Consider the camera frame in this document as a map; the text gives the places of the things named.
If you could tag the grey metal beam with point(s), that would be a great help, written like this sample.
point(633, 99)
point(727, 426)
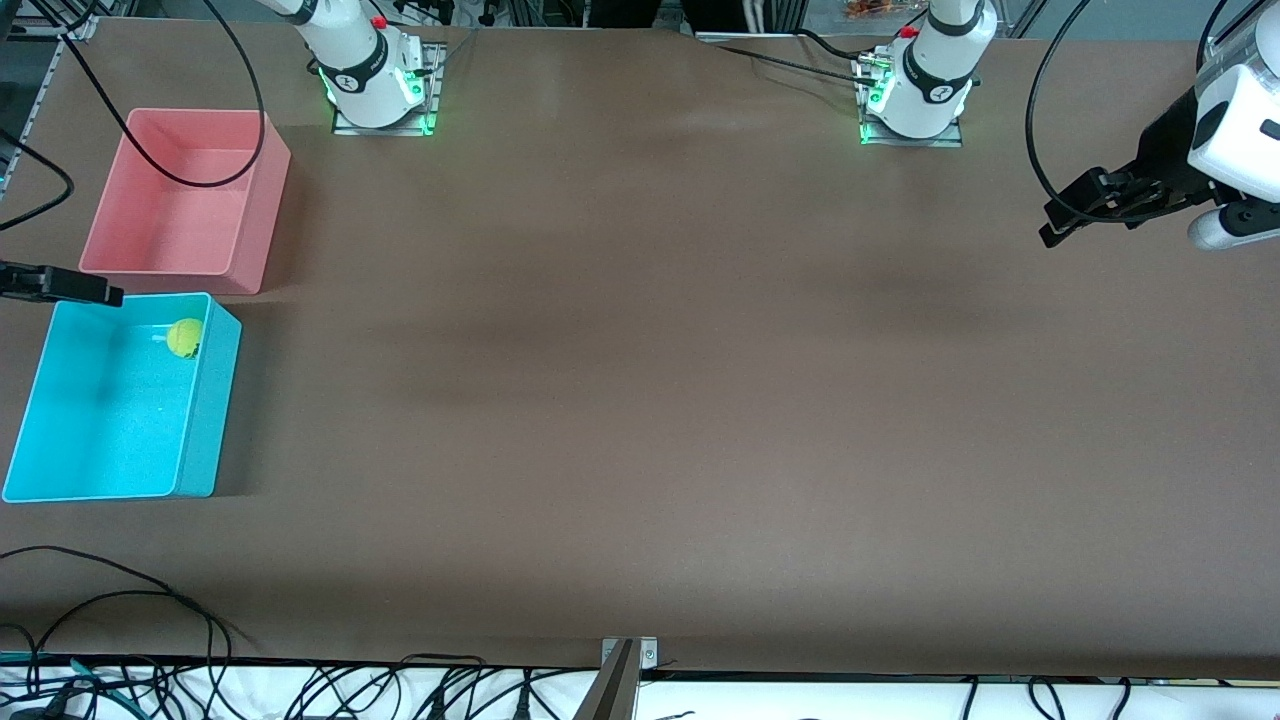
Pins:
point(610, 695)

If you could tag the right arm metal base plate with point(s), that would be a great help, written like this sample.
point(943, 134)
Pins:
point(345, 128)

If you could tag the pink plastic bin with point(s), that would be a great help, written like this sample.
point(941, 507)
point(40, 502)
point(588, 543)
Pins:
point(190, 220)

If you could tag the large table cover mat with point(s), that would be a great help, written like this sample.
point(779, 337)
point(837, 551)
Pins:
point(640, 450)

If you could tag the small metal table bracket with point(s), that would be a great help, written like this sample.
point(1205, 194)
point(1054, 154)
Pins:
point(648, 652)

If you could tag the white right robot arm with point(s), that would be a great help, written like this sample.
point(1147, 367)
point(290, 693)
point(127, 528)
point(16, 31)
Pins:
point(360, 70)

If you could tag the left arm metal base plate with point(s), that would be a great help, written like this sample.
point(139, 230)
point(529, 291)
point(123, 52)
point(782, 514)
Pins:
point(950, 140)

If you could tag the orange background clutter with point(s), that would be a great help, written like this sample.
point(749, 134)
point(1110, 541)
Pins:
point(870, 8)

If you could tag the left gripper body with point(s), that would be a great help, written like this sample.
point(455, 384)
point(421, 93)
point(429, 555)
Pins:
point(1167, 150)

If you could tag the aluminium frame profile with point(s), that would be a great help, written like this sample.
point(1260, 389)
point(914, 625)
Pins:
point(75, 25)

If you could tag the yellow-green tennis ball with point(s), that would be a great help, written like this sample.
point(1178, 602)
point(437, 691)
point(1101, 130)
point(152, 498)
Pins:
point(184, 337)

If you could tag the blue plastic bin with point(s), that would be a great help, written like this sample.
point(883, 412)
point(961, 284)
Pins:
point(110, 420)

